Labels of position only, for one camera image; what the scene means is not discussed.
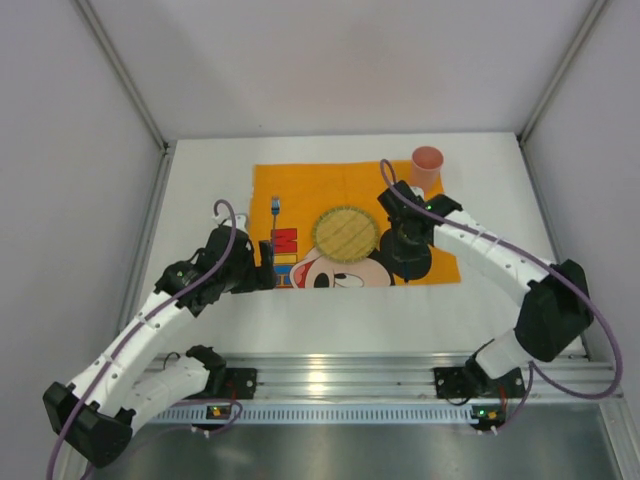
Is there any round woven bamboo plate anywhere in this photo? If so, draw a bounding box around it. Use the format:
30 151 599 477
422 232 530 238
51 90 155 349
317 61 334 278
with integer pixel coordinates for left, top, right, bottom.
312 205 380 265

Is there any aluminium front rail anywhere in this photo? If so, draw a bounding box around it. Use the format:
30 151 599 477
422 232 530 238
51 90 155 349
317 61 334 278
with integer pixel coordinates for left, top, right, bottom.
139 352 624 404

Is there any blue metallic spoon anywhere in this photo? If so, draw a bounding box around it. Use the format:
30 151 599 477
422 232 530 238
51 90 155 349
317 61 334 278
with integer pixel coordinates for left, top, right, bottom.
403 262 410 284

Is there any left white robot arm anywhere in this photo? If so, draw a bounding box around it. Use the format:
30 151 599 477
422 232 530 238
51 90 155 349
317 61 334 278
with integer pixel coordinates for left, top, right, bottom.
43 214 275 468

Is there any blue metallic fork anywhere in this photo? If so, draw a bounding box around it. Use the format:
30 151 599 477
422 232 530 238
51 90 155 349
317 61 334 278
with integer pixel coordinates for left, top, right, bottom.
270 195 281 253

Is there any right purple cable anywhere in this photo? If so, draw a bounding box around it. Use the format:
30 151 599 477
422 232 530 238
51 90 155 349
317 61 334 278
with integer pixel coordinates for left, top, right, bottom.
379 158 624 435

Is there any slotted grey cable duct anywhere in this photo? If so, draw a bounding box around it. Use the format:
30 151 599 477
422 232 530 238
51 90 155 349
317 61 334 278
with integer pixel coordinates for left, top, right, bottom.
151 403 505 426

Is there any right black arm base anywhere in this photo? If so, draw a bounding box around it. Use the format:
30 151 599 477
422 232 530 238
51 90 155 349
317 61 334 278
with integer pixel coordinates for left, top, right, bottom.
433 366 525 402

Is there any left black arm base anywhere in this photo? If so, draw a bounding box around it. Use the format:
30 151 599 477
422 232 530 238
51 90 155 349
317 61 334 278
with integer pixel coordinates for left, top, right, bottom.
217 368 258 400

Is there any pink plastic cup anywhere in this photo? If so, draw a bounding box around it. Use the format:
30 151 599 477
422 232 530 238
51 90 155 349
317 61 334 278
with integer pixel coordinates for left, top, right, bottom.
409 146 444 193

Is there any orange cartoon mouse placemat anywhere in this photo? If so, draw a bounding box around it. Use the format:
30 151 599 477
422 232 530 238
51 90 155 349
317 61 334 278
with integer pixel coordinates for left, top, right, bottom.
249 162 461 289

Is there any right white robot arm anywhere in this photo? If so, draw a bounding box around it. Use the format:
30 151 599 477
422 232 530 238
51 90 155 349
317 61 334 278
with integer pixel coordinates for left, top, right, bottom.
378 181 594 392

